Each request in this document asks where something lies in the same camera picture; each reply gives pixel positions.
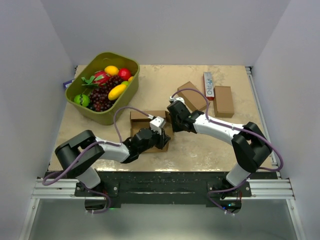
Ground purple toy grapes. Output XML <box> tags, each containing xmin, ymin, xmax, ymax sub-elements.
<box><xmin>104</xmin><ymin>75</ymin><xmax>124</xmax><ymax>91</ymax></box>

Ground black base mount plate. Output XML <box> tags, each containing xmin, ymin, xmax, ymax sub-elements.
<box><xmin>74</xmin><ymin>171</ymin><xmax>253</xmax><ymax>216</ymax></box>

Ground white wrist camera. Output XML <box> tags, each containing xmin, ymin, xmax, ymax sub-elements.
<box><xmin>149</xmin><ymin>116</ymin><xmax>166</xmax><ymax>135</ymax></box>
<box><xmin>169</xmin><ymin>96</ymin><xmax>185</xmax><ymax>104</ymax></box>

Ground green toy watermelon ball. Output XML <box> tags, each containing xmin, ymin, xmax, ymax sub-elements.
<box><xmin>73</xmin><ymin>94</ymin><xmax>91</xmax><ymax>108</ymax></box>

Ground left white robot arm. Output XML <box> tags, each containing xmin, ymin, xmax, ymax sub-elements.
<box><xmin>55</xmin><ymin>127</ymin><xmax>171</xmax><ymax>196</ymax></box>

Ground red toy apple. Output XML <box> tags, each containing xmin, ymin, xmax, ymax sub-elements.
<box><xmin>118</xmin><ymin>68</ymin><xmax>132</xmax><ymax>81</ymax></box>

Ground closed brown box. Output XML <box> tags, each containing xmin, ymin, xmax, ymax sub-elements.
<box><xmin>177</xmin><ymin>81</ymin><xmax>207</xmax><ymax>112</ymax></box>
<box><xmin>213</xmin><ymin>86</ymin><xmax>235</xmax><ymax>118</ymax></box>

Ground blue white packet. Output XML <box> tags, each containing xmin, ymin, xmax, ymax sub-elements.
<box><xmin>62</xmin><ymin>78</ymin><xmax>75</xmax><ymax>90</ymax></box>

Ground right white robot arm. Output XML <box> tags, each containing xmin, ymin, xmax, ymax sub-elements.
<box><xmin>167</xmin><ymin>99</ymin><xmax>272</xmax><ymax>197</ymax></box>

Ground green plastic basket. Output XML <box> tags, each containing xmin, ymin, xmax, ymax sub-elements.
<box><xmin>65</xmin><ymin>52</ymin><xmax>140</xmax><ymax>126</ymax></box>

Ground dark red toy grapes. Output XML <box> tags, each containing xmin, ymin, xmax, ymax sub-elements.
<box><xmin>88</xmin><ymin>87</ymin><xmax>114</xmax><ymax>112</ymax></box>

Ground toothpaste box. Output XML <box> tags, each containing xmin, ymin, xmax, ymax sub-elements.
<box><xmin>203</xmin><ymin>72</ymin><xmax>215</xmax><ymax>101</ymax></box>

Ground brown cardboard box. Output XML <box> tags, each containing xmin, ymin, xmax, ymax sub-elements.
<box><xmin>130</xmin><ymin>110</ymin><xmax>174</xmax><ymax>153</ymax></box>

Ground yellow toy lemon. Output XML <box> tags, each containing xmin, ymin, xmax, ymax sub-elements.
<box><xmin>104</xmin><ymin>65</ymin><xmax>119</xmax><ymax>76</ymax></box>

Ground pink toy dragon fruit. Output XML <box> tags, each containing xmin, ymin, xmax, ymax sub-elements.
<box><xmin>92</xmin><ymin>71</ymin><xmax>111</xmax><ymax>87</ymax></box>

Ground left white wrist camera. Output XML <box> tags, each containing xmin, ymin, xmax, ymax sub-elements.
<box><xmin>149</xmin><ymin>116</ymin><xmax>166</xmax><ymax>135</ymax></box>

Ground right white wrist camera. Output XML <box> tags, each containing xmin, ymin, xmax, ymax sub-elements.
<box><xmin>169</xmin><ymin>96</ymin><xmax>185</xmax><ymax>104</ymax></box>

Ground closed brown box right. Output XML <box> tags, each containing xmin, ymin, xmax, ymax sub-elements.
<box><xmin>213</xmin><ymin>86</ymin><xmax>235</xmax><ymax>118</ymax></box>

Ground closed brown box middle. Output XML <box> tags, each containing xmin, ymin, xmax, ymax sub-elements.
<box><xmin>177</xmin><ymin>81</ymin><xmax>207</xmax><ymax>112</ymax></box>

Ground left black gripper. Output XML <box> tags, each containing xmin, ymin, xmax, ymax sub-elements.
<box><xmin>138</xmin><ymin>126</ymin><xmax>171</xmax><ymax>154</ymax></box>

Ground yellow toy mango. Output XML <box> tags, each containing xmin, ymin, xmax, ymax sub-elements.
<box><xmin>108</xmin><ymin>84</ymin><xmax>127</xmax><ymax>101</ymax></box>

